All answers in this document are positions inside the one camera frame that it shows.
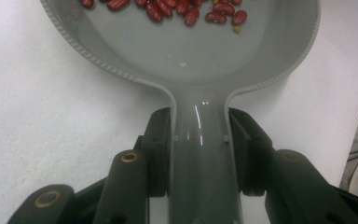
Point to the white board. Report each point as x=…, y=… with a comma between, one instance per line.
x=43, y=109

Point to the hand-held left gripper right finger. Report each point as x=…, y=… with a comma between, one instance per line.
x=251, y=155

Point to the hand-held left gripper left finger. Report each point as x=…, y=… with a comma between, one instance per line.
x=158, y=155

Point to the pile of red beans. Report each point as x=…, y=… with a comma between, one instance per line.
x=192, y=15

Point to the grey dustpan with orange lip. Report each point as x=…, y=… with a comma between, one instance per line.
x=199, y=62

